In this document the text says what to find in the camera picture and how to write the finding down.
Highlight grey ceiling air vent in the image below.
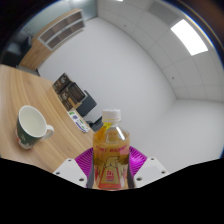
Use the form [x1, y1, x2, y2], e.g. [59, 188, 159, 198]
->
[148, 0, 178, 26]

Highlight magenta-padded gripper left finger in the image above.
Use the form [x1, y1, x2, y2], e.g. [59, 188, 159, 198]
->
[52, 147, 95, 189]

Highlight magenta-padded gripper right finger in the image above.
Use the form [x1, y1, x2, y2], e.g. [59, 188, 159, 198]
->
[128, 145, 170, 189]

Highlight orange drink bottle white cap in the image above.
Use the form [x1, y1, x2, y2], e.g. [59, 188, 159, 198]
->
[91, 108, 131, 191]

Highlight small dark printed box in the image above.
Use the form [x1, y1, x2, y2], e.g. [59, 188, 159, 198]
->
[51, 72, 70, 96]

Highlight green and white printed mug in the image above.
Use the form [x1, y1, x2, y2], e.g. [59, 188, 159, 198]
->
[15, 104, 55, 150]

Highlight large rectangular ceiling light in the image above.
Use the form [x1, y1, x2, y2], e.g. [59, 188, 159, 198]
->
[170, 18, 209, 57]

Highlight white printed leaflet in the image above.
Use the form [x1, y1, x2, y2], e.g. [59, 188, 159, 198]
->
[67, 109, 90, 133]

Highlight wooden shelf cabinet glass doors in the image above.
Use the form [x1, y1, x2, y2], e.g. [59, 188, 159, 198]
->
[18, 8, 86, 71]

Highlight dark upholstered office chair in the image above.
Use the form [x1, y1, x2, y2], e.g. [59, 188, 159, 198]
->
[75, 89, 98, 118]

